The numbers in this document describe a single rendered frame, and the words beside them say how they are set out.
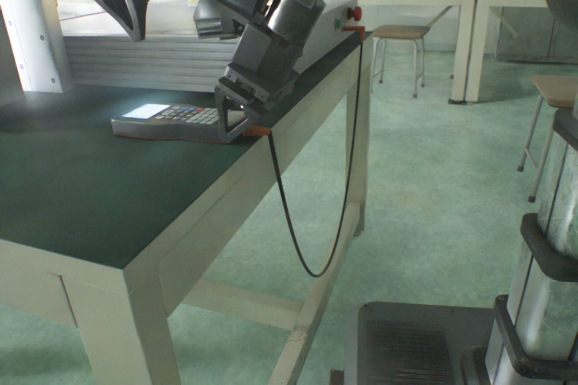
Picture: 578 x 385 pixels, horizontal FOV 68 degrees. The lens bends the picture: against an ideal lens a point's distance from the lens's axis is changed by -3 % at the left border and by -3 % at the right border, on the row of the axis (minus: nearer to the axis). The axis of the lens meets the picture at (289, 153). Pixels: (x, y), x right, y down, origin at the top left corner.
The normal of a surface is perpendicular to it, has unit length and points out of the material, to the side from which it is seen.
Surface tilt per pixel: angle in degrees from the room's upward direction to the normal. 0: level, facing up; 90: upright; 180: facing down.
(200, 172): 0
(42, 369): 0
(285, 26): 93
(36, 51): 90
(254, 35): 90
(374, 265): 0
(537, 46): 90
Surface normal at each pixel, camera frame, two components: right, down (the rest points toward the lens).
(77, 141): -0.04, -0.91
